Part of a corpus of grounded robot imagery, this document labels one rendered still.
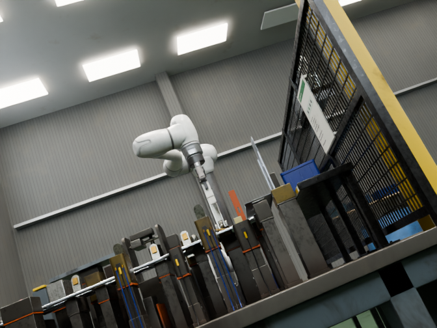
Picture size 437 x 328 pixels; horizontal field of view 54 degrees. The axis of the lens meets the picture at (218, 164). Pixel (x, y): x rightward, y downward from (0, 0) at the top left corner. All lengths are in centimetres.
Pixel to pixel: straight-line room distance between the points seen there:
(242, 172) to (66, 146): 422
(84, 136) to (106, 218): 209
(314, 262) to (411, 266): 51
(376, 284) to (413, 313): 11
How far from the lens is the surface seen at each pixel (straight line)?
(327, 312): 116
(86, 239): 1002
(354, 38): 158
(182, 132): 193
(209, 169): 249
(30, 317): 182
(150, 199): 1000
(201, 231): 160
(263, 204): 145
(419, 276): 125
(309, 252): 168
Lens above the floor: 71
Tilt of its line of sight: 18 degrees up
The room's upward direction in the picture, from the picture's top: 23 degrees counter-clockwise
